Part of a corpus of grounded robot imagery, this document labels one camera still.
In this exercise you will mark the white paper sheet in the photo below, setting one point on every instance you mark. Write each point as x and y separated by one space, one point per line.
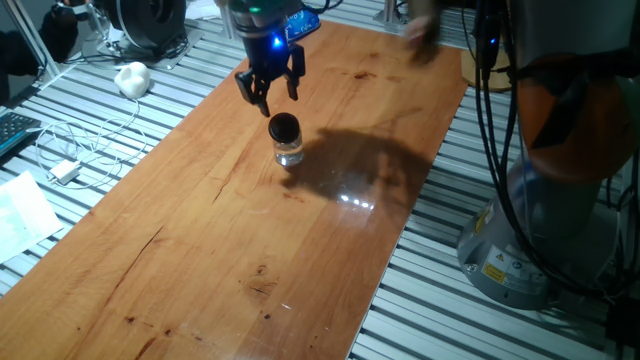
25 215

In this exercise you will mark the operator hand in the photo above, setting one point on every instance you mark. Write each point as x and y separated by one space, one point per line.
75 7

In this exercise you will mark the aluminium post with foot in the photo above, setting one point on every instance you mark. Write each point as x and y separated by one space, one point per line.
390 12

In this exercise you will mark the black sleeved operator forearm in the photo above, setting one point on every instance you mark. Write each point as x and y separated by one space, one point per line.
57 35

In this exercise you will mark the bamboo cutting board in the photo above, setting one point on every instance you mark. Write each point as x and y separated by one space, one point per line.
470 75

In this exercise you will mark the blue snack bag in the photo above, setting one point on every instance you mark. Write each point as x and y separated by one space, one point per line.
306 25

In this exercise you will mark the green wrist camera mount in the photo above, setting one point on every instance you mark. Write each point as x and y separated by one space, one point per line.
260 10

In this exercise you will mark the helper bare hand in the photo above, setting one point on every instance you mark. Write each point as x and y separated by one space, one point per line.
420 30

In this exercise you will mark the black round fan housing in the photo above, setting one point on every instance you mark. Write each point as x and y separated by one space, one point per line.
145 25

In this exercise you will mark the white rounded plastic object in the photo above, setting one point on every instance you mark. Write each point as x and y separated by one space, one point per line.
132 80

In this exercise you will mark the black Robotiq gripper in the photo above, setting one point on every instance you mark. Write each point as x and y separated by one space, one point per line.
265 55

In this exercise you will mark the white charger adapter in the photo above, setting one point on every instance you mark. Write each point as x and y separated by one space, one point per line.
64 172

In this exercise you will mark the small clear glass jar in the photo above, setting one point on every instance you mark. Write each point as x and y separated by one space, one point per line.
288 152

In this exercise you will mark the thin pale upright post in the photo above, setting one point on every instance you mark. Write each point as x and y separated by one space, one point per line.
228 29

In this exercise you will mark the black computer keyboard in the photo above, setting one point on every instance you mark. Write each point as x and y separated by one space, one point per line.
15 131

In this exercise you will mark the silver metal stand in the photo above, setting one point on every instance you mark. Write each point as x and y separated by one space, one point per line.
107 35

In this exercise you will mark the black knobbed jar lid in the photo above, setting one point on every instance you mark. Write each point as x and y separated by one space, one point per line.
284 127

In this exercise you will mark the slanted grey frame post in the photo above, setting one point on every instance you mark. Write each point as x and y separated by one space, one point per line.
27 37

